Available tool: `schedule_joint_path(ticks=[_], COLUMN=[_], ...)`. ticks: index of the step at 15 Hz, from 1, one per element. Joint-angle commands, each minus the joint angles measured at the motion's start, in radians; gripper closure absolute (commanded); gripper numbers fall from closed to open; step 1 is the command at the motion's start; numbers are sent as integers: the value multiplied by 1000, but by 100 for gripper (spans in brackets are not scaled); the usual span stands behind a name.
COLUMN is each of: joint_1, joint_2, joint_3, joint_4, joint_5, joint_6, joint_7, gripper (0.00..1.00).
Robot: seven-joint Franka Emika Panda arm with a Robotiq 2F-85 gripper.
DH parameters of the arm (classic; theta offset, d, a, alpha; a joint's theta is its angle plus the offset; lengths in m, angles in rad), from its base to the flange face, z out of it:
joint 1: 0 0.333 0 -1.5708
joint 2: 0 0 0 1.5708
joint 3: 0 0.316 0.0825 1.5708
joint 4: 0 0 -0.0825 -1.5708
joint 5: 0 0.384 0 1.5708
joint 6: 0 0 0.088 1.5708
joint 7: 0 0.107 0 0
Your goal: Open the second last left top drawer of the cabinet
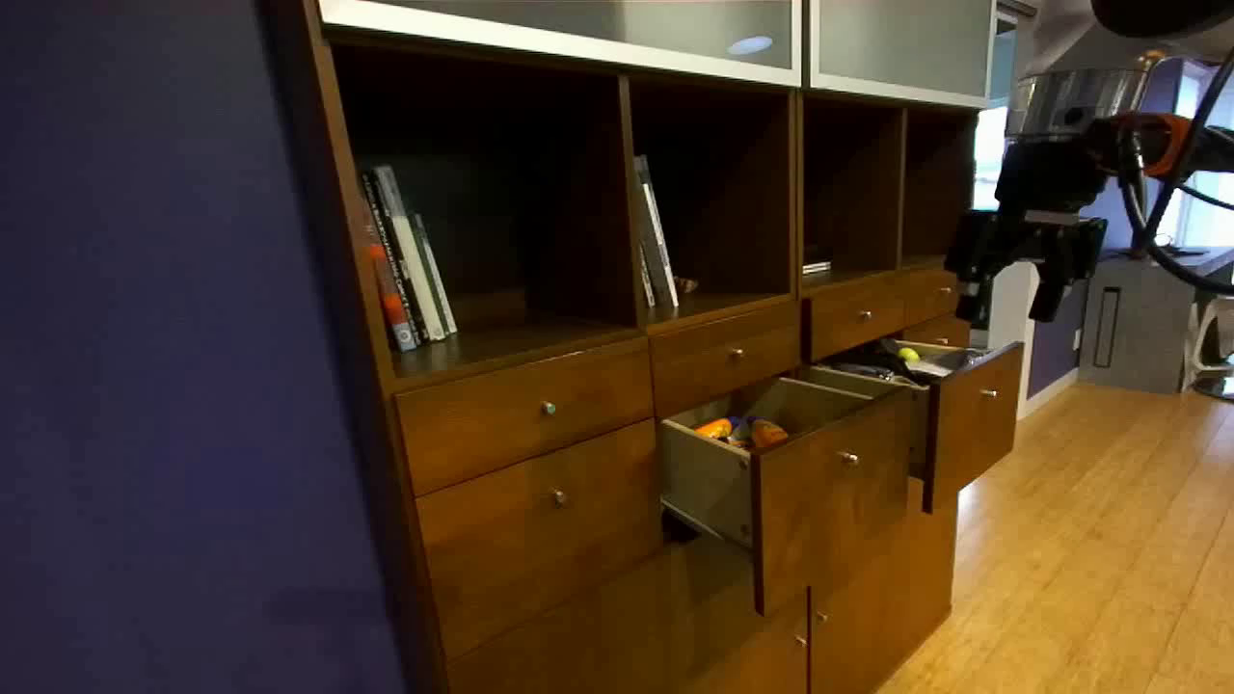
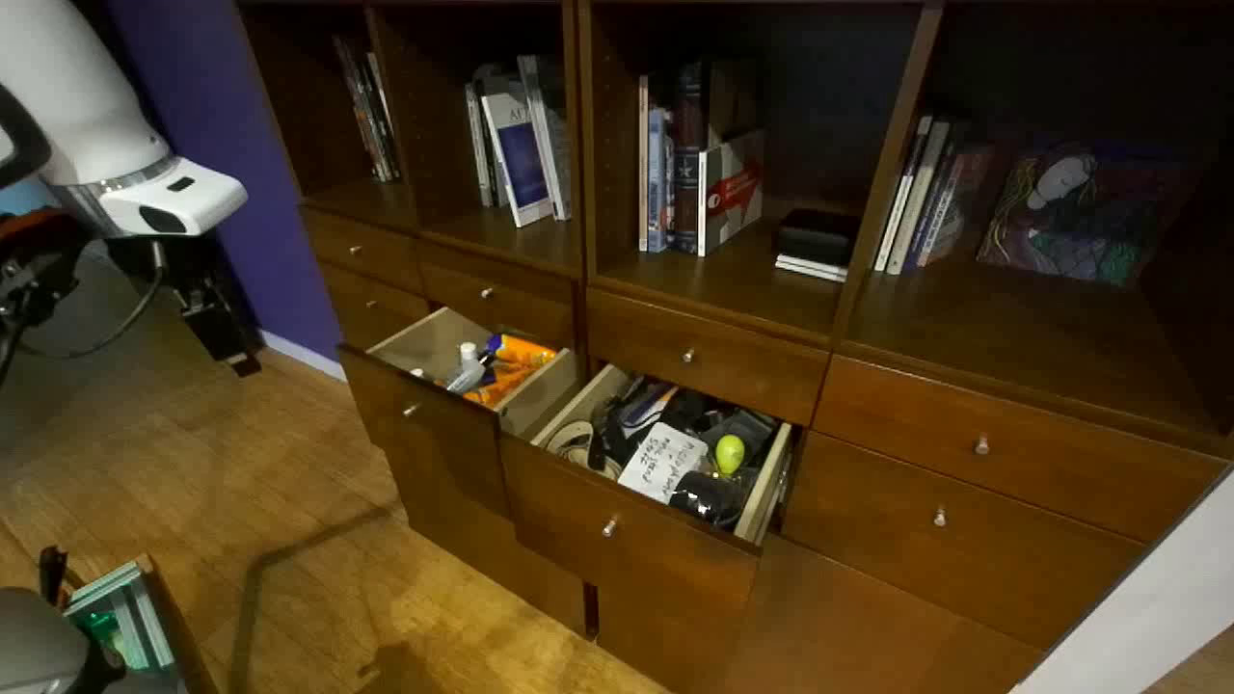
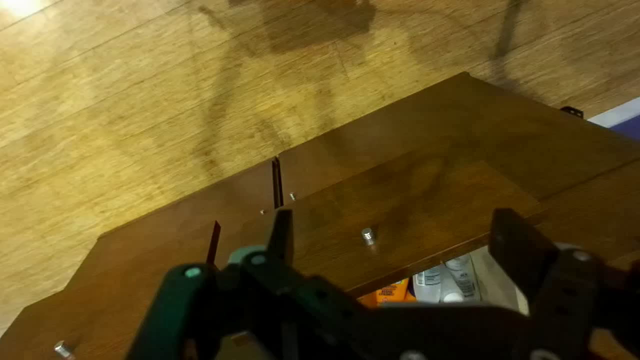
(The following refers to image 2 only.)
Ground brown wooden cabinet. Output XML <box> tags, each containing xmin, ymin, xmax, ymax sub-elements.
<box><xmin>237</xmin><ymin>0</ymin><xmax>1234</xmax><ymax>694</ymax></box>

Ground closed right lower drawer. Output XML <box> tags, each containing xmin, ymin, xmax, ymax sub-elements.
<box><xmin>781</xmin><ymin>436</ymin><xmax>1141</xmax><ymax>649</ymax></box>

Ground closed top left drawer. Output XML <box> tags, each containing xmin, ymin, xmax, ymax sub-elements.
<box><xmin>305</xmin><ymin>210</ymin><xmax>419</xmax><ymax>290</ymax></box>

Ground colourful picture book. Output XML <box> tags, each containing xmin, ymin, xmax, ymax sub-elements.
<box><xmin>976</xmin><ymin>146</ymin><xmax>1187</xmax><ymax>290</ymax></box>

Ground yellow green ball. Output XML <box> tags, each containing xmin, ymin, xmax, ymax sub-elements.
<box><xmin>713</xmin><ymin>436</ymin><xmax>745</xmax><ymax>478</ymax></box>

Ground red and white book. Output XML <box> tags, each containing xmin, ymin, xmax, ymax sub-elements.
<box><xmin>705</xmin><ymin>128</ymin><xmax>764</xmax><ymax>250</ymax></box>

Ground green white box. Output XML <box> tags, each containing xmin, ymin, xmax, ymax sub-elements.
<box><xmin>65</xmin><ymin>562</ymin><xmax>178</xmax><ymax>670</ymax></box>

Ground closed right upper drawer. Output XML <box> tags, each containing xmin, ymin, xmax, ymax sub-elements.
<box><xmin>818</xmin><ymin>360</ymin><xmax>1223</xmax><ymax>539</ymax></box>

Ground wooden drawer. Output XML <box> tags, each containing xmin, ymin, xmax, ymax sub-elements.
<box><xmin>344</xmin><ymin>310</ymin><xmax>583</xmax><ymax>512</ymax></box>
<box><xmin>502</xmin><ymin>367</ymin><xmax>795</xmax><ymax>630</ymax></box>

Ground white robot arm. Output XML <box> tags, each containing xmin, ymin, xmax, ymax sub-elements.
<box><xmin>0</xmin><ymin>0</ymin><xmax>260</xmax><ymax>373</ymax></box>

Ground leaning dark books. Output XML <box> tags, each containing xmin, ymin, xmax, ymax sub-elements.
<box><xmin>330</xmin><ymin>34</ymin><xmax>399</xmax><ymax>184</ymax></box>

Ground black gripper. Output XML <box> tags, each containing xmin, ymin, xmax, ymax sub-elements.
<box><xmin>154</xmin><ymin>237</ymin><xmax>260</xmax><ymax>378</ymax></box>

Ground closed drawer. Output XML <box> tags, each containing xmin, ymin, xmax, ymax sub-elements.
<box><xmin>584</xmin><ymin>290</ymin><xmax>824</xmax><ymax>423</ymax></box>
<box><xmin>419</xmin><ymin>250</ymin><xmax>574</xmax><ymax>347</ymax></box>
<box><xmin>305</xmin><ymin>210</ymin><xmax>419</xmax><ymax>290</ymax></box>
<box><xmin>818</xmin><ymin>360</ymin><xmax>1223</xmax><ymax>539</ymax></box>
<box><xmin>781</xmin><ymin>436</ymin><xmax>1141</xmax><ymax>649</ymax></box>

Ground clear spray bottle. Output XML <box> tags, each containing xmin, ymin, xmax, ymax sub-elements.
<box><xmin>446</xmin><ymin>335</ymin><xmax>502</xmax><ymax>392</ymax></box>

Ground white upright books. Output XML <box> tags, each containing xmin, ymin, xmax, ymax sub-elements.
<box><xmin>876</xmin><ymin>117</ymin><xmax>952</xmax><ymax>275</ymax></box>

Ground white paper card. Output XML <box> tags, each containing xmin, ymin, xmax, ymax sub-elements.
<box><xmin>622</xmin><ymin>423</ymin><xmax>705</xmax><ymax>502</ymax></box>

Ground black box stack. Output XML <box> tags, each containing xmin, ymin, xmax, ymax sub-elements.
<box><xmin>773</xmin><ymin>210</ymin><xmax>861</xmax><ymax>281</ymax></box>

